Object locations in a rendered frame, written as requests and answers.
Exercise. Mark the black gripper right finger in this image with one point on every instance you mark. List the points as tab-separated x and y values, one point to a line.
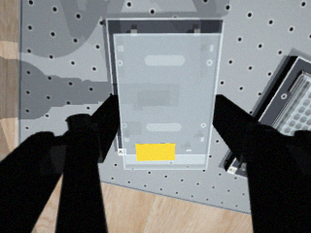
280	196

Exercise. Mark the dark grey rectangular frame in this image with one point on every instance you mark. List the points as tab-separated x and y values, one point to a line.
157	25

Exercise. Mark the dark grey rectangular plate holder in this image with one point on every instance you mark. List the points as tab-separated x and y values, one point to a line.
296	69

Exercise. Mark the clear rectangular plastic lid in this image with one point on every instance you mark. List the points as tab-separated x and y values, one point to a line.
167	85

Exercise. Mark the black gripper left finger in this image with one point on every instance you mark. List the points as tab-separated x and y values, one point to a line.
25	188

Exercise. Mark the white multi-well plate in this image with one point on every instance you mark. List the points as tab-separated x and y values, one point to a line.
296	112

